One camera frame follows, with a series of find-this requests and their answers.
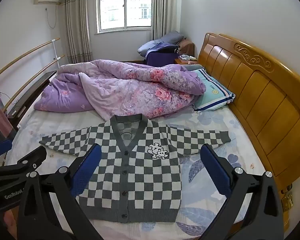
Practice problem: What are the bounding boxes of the air conditioner cable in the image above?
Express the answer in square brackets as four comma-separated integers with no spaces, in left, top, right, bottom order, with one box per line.
[45,5,58,29]

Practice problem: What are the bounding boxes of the window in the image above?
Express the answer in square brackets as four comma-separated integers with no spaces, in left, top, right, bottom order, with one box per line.
[96,0,154,33]

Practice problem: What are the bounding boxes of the purple floral pillow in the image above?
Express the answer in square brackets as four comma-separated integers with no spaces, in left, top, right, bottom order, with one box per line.
[34,76,94,112]

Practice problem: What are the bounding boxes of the brass box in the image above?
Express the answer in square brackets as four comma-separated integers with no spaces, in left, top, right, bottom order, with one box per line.
[281,185,293,212]

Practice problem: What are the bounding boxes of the grey striped curtain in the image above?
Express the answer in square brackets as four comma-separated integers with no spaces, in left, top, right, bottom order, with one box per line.
[151,0,182,40]
[65,0,93,64]

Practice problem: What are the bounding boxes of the black bag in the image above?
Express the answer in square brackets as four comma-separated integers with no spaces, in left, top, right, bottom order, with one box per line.
[160,44,179,54]

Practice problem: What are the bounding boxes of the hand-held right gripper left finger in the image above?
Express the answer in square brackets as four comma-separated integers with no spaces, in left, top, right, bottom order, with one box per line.
[17,144,102,240]

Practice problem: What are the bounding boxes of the light blue pillow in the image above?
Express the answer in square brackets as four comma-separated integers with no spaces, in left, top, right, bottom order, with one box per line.
[137,40,164,55]

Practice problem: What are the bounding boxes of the wooden headboard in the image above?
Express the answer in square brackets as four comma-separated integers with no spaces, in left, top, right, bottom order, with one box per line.
[198,32,300,188]

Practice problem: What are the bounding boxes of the brown covered chair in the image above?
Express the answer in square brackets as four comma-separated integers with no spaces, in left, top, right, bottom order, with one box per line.
[177,39,195,57]

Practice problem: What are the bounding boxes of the white barre post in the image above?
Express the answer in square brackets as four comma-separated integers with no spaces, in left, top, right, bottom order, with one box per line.
[52,39,62,68]

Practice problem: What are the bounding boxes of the grey white checkered cardigan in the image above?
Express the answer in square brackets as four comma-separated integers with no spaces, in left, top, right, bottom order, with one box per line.
[39,113,232,223]

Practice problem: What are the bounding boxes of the grey pillow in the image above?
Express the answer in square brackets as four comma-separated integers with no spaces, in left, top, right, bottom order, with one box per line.
[161,31,187,46]

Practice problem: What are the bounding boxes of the dark purple cloth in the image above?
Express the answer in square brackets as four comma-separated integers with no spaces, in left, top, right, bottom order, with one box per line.
[146,44,179,65]

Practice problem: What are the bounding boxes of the small wooden nightstand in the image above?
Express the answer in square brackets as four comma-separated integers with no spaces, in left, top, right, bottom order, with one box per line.
[174,55,198,67]

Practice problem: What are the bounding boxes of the teal striped pillow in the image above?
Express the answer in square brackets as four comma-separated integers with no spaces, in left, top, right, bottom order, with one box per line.
[190,69,236,112]

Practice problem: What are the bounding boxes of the pink floral quilt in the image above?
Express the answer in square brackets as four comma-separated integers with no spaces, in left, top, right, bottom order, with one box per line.
[59,59,207,120]

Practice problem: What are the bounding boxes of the wooden barre rail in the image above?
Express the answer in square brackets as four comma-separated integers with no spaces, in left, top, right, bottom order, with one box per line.
[0,38,60,79]
[2,55,65,112]

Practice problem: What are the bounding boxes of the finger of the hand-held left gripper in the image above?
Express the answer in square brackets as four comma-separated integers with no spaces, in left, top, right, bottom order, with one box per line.
[4,146,47,178]
[0,139,12,167]

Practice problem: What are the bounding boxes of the pink cloth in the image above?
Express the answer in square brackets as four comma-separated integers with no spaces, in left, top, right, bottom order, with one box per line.
[0,77,15,137]

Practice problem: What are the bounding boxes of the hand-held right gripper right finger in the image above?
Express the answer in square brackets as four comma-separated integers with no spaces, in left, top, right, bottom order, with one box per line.
[200,144,284,240]

